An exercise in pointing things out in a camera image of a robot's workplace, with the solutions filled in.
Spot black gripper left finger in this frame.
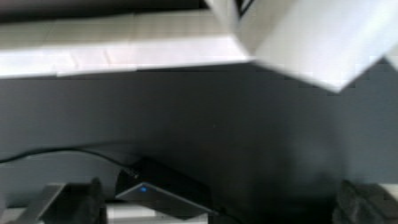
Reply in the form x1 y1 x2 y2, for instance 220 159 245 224
34 178 107 224

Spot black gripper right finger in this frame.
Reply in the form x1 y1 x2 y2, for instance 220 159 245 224
332 180 398 224

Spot white stool leg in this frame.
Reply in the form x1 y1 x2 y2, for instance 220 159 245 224
203 0 398 94

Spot black floor cables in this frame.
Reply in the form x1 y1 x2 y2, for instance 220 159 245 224
0 148 144 171

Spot white U-shaped barrier frame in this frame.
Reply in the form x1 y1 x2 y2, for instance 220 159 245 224
0 10 250 79

